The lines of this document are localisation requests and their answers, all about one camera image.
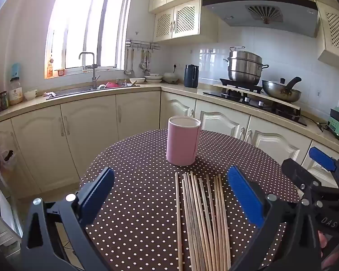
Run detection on stack of white bowls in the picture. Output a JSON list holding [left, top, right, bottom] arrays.
[[163, 72, 184, 84]]

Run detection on black power cable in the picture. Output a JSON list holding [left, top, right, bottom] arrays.
[[301, 114, 332, 132]]

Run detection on metal sink faucet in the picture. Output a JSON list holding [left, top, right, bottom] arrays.
[[78, 52, 101, 89]]

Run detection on stainless steel sink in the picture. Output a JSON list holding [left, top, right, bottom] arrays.
[[45, 83, 140, 100]]

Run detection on black glass gas stove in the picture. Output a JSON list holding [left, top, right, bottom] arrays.
[[202, 90, 307, 126]]

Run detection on stainless steel steamer pot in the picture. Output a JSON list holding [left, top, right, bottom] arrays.
[[223, 47, 269, 86]]

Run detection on hanging metal ladle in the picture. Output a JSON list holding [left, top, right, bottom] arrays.
[[124, 48, 132, 76]]

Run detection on person's right hand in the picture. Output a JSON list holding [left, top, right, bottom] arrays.
[[318, 230, 328, 269]]

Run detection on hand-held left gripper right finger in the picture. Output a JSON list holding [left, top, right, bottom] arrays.
[[227, 166, 320, 271]]

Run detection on pink cylindrical utensil holder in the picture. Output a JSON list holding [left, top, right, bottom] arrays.
[[166, 116, 202, 166]]

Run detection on hanging metal whisk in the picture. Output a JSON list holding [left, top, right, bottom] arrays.
[[145, 49, 152, 76]]

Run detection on clear plastic food jar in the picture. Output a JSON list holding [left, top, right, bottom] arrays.
[[9, 76, 24, 105]]

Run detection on cream lattice wall cabinet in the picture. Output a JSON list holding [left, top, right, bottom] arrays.
[[153, 0, 218, 43]]

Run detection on brown polka dot tablecloth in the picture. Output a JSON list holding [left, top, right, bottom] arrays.
[[79, 129, 300, 271]]

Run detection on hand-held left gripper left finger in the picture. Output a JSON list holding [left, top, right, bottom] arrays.
[[21, 167, 115, 271]]

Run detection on dark blue kettle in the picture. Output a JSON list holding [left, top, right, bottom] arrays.
[[184, 64, 200, 88]]

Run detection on kitchen window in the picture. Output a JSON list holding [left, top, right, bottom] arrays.
[[44, 0, 133, 79]]

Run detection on metal wok with black handle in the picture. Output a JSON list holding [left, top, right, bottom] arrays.
[[262, 77, 302, 103]]

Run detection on black induction cooker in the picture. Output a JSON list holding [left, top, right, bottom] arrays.
[[220, 78, 264, 93]]

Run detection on group of wooden chopsticks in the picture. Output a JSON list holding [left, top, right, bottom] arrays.
[[174, 172, 232, 271]]

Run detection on grey range hood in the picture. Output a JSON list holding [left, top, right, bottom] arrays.
[[202, 0, 319, 38]]

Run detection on cream kitchen base cabinets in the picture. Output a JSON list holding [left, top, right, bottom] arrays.
[[0, 83, 339, 201]]

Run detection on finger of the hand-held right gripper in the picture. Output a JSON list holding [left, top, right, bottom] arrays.
[[281, 158, 324, 195], [309, 146, 339, 188]]

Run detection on metal utensil rail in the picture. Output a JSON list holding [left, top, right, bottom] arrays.
[[125, 40, 160, 52]]

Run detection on cream lattice corner cabinet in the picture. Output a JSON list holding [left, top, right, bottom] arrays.
[[316, 0, 339, 68]]

